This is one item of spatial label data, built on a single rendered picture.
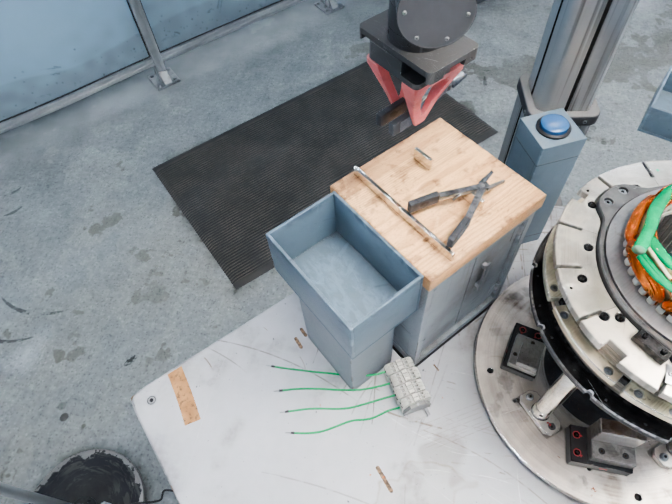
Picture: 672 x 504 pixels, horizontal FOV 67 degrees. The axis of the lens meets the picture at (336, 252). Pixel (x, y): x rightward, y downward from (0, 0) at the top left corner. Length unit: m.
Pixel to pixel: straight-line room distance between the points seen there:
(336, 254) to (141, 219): 1.54
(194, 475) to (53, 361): 1.21
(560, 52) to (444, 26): 0.57
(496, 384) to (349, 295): 0.29
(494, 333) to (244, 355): 0.41
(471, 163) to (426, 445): 0.41
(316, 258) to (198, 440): 0.34
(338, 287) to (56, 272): 1.62
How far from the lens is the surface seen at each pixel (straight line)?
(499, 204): 0.67
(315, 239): 0.70
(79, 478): 1.78
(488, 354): 0.85
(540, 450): 0.82
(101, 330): 1.95
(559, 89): 1.01
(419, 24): 0.41
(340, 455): 0.80
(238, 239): 1.96
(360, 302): 0.66
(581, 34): 0.95
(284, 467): 0.81
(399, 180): 0.67
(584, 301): 0.58
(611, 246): 0.62
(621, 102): 2.67
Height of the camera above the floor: 1.57
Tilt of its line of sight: 56 degrees down
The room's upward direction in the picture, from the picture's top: 5 degrees counter-clockwise
